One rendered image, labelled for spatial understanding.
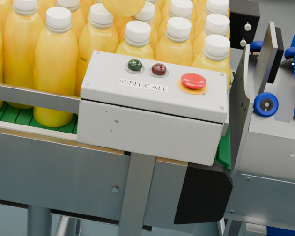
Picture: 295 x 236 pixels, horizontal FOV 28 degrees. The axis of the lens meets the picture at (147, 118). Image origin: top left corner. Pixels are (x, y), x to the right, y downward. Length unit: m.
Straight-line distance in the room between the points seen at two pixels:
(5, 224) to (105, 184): 1.06
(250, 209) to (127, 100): 0.55
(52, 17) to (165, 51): 0.19
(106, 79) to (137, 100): 0.06
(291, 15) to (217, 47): 2.83
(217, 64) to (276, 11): 2.81
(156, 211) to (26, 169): 0.25
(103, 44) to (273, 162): 0.39
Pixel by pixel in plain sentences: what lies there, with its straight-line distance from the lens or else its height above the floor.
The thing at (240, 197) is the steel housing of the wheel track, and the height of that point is 0.73.
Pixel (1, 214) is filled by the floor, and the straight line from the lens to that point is 2.11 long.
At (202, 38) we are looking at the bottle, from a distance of 1.00.
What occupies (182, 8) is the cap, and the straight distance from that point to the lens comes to 1.01.
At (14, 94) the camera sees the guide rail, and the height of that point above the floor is 0.97.
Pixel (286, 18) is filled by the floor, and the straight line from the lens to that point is 3.69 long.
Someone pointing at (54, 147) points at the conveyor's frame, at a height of 0.88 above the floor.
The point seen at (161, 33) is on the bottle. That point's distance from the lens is 1.04.
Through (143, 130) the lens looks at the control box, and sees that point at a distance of 0.82.
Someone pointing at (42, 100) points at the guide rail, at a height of 0.96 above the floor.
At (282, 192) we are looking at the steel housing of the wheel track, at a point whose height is 0.78.
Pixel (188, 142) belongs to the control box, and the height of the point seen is 1.04.
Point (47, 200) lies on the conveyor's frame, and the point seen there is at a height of 0.75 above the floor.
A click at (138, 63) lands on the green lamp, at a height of 1.11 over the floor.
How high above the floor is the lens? 1.55
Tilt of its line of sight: 37 degrees down
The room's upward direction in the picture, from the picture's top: 10 degrees clockwise
